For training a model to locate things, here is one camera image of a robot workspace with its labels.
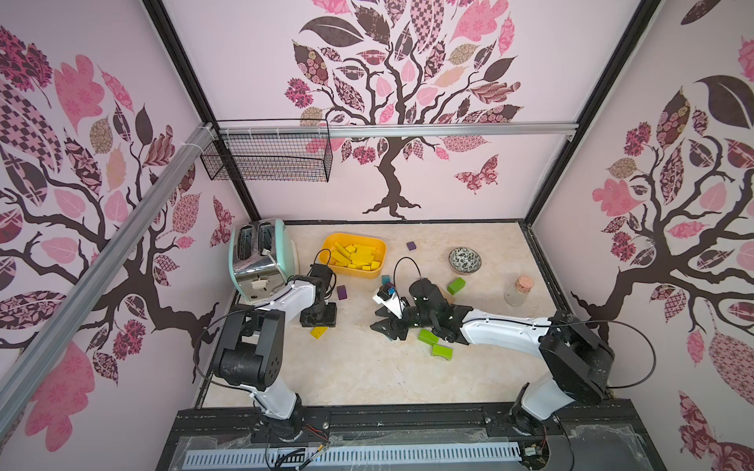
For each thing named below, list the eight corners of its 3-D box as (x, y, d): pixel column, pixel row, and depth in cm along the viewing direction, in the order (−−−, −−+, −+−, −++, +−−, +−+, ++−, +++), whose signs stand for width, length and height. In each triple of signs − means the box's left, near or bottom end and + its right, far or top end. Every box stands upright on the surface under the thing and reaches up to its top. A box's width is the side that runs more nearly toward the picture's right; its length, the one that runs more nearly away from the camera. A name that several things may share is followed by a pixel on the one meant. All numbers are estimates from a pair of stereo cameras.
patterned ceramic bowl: (450, 274, 106) (452, 267, 103) (446, 254, 112) (448, 247, 109) (480, 274, 106) (483, 267, 103) (475, 254, 112) (478, 247, 109)
